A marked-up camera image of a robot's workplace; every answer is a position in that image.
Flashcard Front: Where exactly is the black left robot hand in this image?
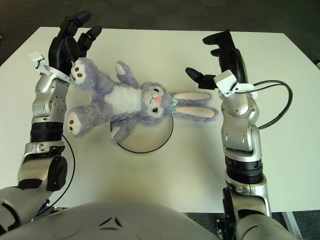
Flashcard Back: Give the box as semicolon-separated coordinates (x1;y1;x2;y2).
47;10;103;77

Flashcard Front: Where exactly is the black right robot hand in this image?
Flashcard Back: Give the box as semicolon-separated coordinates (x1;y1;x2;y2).
184;29;249;90

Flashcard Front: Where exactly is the purple plush bunny doll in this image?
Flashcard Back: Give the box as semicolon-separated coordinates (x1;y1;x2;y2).
65;56;219;144

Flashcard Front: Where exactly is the white plate with black rim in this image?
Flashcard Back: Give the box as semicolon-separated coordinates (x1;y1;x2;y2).
109;113;175;154

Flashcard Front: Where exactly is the white right wrist connector box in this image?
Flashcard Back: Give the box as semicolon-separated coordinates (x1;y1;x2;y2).
213;69;256;98

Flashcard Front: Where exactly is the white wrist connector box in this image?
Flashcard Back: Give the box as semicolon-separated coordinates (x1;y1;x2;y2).
27;51;45;71
213;69;256;98

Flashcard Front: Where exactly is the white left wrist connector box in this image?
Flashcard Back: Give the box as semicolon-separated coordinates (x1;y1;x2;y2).
27;51;45;71

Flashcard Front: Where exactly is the grey robot torso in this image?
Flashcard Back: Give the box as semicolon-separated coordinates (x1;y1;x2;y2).
0;198;221;240

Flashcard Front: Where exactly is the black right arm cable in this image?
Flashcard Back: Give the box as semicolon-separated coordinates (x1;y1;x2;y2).
246;79;294;130

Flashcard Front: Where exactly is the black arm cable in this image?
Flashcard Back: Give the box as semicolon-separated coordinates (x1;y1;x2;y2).
246;79;294;130
29;133;76;221

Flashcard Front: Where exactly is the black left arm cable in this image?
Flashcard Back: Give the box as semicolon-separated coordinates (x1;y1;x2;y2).
29;133;76;221

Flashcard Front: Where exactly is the black metal bracket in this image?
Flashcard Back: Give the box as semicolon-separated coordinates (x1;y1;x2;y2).
216;217;237;240

